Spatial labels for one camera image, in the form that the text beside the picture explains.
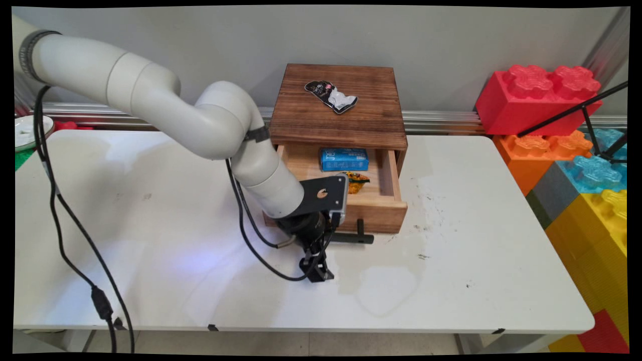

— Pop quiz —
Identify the big red toy brick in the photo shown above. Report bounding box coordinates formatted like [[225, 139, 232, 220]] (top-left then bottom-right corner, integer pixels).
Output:
[[475, 64, 603, 136]]

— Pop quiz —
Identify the aluminium wall rail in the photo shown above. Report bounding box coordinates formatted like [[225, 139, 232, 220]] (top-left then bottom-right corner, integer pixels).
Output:
[[30, 102, 628, 135]]

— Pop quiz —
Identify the aluminium corner post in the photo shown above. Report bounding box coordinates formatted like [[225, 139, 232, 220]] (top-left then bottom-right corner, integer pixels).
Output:
[[583, 7, 630, 87]]

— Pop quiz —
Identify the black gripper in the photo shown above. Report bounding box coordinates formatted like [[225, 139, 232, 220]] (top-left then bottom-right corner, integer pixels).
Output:
[[276, 211, 338, 283]]

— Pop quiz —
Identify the big blue toy brick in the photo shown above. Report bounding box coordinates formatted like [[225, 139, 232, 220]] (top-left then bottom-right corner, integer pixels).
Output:
[[556, 128, 628, 194]]

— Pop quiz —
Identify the white plate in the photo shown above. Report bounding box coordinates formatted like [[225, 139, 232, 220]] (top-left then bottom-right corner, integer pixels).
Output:
[[15, 114, 55, 152]]

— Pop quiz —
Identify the black cable with inline connector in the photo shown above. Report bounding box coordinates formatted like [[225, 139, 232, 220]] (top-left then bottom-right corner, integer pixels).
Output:
[[32, 85, 118, 353]]

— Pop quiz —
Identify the wooden drawer with black handle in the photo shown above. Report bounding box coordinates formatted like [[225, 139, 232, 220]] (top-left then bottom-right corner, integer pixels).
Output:
[[264, 144, 408, 245]]

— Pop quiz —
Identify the big yellow toy brick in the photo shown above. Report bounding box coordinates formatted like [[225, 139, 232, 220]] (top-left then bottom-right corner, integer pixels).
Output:
[[545, 189, 628, 344]]

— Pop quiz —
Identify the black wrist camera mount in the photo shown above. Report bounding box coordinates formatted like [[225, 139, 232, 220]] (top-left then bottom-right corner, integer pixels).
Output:
[[289, 172, 349, 225]]

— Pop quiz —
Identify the blue carton box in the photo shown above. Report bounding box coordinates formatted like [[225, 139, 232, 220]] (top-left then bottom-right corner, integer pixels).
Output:
[[320, 147, 370, 172]]

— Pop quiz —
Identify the big orange toy brick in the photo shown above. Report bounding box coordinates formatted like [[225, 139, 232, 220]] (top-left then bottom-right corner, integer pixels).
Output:
[[493, 129, 594, 197]]

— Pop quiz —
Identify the big grey toy brick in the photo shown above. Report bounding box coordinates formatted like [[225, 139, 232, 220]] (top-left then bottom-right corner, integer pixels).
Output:
[[525, 162, 582, 229]]

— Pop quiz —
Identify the plain black cable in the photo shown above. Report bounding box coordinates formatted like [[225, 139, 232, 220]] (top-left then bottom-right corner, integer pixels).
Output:
[[32, 85, 136, 353]]

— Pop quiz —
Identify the black tripod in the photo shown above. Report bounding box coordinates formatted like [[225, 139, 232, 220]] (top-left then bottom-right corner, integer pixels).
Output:
[[517, 80, 628, 164]]

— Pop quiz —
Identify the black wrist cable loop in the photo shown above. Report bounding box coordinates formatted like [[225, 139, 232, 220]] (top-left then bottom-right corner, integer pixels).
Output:
[[225, 158, 342, 282]]

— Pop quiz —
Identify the black white snack packet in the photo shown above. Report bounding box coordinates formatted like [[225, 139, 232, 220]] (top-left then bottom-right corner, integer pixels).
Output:
[[304, 80, 359, 115]]

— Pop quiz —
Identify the brown wooden drawer cabinet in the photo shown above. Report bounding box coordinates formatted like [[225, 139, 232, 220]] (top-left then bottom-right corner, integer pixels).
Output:
[[268, 63, 408, 177]]

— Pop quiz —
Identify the yellow orange snack packet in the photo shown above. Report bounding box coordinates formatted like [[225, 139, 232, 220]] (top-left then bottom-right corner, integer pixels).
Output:
[[345, 171, 371, 196]]

